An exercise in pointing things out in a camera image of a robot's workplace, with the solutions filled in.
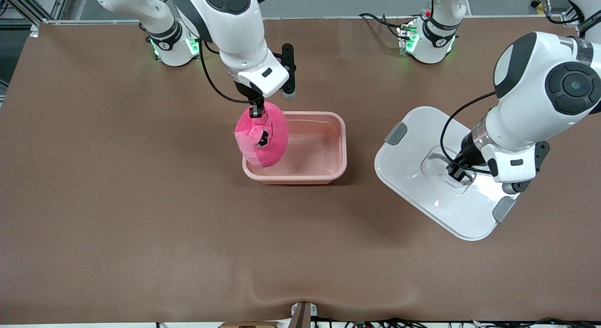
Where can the white box lid grey latches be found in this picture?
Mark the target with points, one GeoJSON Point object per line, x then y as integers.
{"type": "Point", "coordinates": [413, 177]}

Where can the pink plastic box base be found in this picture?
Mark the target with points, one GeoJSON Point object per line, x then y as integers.
{"type": "Point", "coordinates": [314, 149]}

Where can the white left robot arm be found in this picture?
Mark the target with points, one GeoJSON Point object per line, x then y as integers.
{"type": "Point", "coordinates": [540, 107]}

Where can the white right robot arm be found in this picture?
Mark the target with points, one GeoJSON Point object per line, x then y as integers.
{"type": "Point", "coordinates": [230, 32]}

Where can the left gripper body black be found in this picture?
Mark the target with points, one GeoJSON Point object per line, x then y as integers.
{"type": "Point", "coordinates": [470, 152]}

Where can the front camera mount bracket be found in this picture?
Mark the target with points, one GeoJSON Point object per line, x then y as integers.
{"type": "Point", "coordinates": [303, 316]}

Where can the brown table mat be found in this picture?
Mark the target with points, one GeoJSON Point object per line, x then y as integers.
{"type": "Point", "coordinates": [300, 248]}

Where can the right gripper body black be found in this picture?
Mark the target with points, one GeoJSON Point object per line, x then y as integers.
{"type": "Point", "coordinates": [246, 90]}

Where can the aluminium frame post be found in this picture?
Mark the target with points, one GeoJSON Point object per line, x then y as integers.
{"type": "Point", "coordinates": [61, 3]}

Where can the pink plush toy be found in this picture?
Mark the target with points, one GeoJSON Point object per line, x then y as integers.
{"type": "Point", "coordinates": [270, 149]}

